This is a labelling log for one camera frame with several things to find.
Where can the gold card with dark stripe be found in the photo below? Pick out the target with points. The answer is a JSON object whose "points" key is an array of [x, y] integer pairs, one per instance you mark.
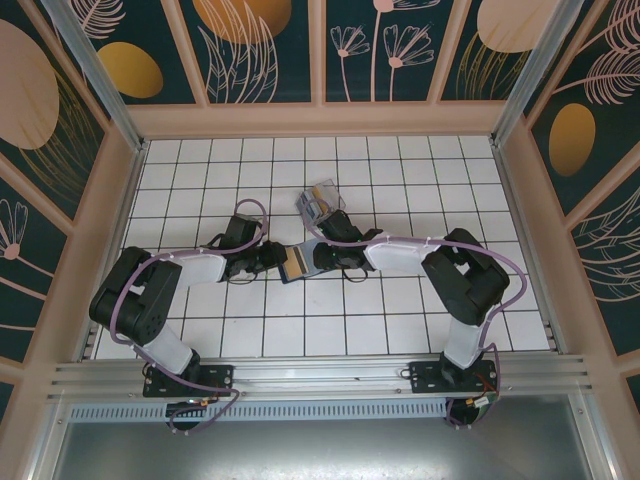
{"points": [[297, 262]]}

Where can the clear plastic card box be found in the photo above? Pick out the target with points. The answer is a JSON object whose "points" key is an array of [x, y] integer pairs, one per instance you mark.
{"points": [[336, 192]]}

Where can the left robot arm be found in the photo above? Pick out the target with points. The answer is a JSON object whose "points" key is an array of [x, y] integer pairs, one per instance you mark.
{"points": [[135, 300]]}

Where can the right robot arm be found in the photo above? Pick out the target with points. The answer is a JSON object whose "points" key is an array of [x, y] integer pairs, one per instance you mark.
{"points": [[465, 280]]}

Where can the gold credit card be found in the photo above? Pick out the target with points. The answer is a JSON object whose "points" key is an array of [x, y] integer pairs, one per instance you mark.
{"points": [[321, 197]]}

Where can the small controller board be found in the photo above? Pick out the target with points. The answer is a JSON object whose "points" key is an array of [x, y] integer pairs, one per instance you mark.
{"points": [[482, 402], [202, 402]]}

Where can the grey metal panel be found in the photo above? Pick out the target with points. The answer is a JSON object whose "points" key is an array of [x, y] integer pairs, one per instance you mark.
{"points": [[320, 455]]}

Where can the aluminium mounting rail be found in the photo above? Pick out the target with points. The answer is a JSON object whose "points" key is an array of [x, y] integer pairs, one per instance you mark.
{"points": [[320, 372]]}

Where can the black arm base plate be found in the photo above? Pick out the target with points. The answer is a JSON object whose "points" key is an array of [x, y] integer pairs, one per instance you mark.
{"points": [[422, 377], [220, 380]]}

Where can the aluminium frame post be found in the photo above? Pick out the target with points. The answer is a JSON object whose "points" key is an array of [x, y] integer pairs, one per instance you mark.
{"points": [[97, 75], [534, 75]]}

